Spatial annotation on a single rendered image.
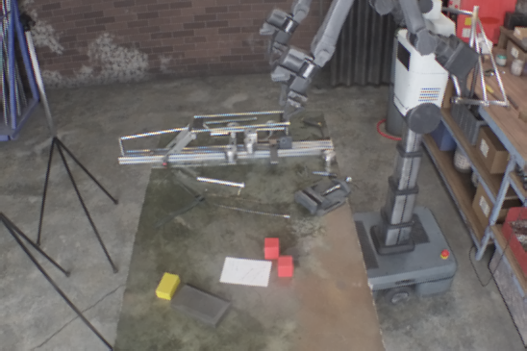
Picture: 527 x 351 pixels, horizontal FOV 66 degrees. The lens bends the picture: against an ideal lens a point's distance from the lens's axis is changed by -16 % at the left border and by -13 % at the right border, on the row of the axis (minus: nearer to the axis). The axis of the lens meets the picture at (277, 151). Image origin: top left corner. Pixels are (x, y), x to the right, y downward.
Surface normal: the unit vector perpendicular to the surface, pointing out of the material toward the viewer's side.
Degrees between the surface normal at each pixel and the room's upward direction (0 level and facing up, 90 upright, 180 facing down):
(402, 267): 0
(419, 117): 90
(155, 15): 90
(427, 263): 0
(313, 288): 0
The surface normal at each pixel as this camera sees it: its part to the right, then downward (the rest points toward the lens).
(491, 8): 0.06, 0.57
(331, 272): -0.01, -0.82
